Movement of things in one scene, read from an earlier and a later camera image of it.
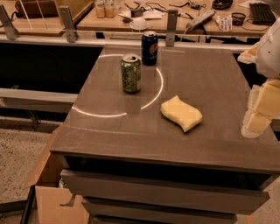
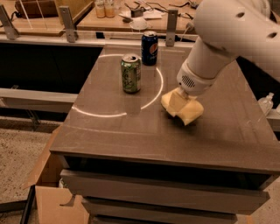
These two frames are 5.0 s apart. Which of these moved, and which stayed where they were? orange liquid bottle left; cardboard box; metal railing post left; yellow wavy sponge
Moved: yellow wavy sponge
Stayed: orange liquid bottle left; metal railing post left; cardboard box
